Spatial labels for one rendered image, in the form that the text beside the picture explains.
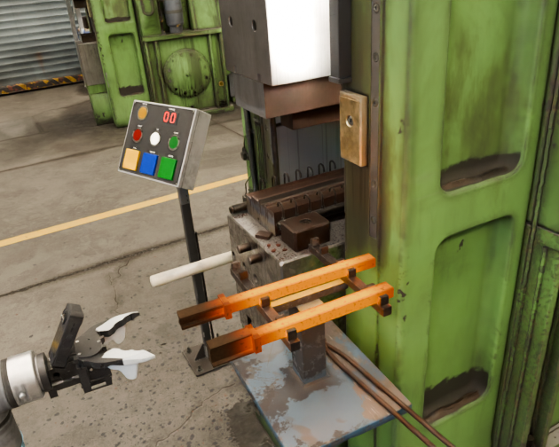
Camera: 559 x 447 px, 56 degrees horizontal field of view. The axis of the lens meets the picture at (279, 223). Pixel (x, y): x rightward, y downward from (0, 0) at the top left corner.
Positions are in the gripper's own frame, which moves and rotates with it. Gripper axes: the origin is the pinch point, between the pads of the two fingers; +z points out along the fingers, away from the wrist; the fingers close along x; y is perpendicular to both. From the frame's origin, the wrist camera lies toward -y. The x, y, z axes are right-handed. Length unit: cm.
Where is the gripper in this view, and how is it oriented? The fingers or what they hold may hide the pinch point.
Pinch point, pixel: (146, 329)
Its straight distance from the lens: 108.4
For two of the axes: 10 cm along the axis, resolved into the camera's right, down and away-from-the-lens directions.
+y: 0.7, 8.9, 4.5
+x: 4.1, 3.9, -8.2
